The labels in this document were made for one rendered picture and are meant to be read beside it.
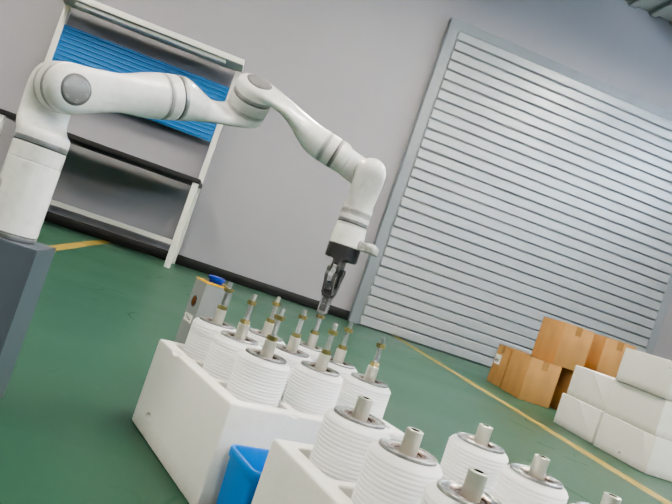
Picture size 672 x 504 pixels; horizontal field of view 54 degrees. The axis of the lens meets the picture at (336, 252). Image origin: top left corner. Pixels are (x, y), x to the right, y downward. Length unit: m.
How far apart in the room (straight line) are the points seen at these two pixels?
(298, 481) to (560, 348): 4.01
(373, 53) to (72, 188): 3.05
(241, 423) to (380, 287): 5.26
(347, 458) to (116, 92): 0.78
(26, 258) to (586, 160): 6.35
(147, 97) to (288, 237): 4.96
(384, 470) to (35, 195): 0.78
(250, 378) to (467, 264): 5.52
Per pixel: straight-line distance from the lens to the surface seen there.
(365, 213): 1.46
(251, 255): 6.20
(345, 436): 0.90
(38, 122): 1.30
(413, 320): 6.44
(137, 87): 1.32
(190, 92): 1.38
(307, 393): 1.20
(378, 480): 0.82
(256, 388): 1.13
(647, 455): 3.53
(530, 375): 4.76
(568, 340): 4.84
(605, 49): 7.55
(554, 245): 6.94
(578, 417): 3.99
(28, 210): 1.27
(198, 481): 1.14
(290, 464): 0.92
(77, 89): 1.26
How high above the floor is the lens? 0.44
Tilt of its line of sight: 1 degrees up
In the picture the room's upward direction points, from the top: 19 degrees clockwise
